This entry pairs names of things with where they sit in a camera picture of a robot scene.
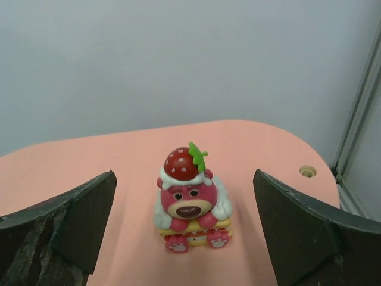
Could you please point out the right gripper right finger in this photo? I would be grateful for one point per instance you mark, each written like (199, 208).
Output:
(313, 243)

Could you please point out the pink three-tier shelf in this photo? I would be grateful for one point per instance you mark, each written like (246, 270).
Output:
(132, 252)

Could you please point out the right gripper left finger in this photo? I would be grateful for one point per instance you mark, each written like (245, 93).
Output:
(57, 241)

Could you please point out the strawberry bear cake toy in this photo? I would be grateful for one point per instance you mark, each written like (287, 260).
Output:
(192, 207)

